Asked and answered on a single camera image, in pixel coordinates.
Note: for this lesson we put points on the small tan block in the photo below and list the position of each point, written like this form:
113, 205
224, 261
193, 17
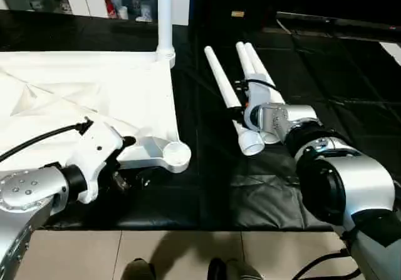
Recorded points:
237, 14

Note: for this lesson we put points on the white plastic table top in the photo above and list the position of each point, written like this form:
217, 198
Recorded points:
94, 98

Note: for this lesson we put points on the grey left robot foot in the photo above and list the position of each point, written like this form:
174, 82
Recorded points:
139, 270

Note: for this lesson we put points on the white edge strip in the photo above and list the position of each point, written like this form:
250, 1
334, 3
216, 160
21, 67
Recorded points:
391, 51

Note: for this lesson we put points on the grey robot foot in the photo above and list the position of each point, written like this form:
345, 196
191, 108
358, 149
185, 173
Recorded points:
139, 270
238, 270

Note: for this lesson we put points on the red bottle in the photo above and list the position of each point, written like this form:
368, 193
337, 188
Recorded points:
111, 4

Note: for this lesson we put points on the black work mat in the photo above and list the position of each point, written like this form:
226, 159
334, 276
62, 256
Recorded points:
351, 86

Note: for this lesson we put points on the grey right robot foot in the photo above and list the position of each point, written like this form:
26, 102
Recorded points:
238, 270

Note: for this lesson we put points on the white plastic table leg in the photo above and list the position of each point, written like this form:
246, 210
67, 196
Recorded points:
222, 82
165, 17
245, 61
258, 64

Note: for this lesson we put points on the black metal rail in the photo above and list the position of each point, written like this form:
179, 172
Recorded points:
338, 24

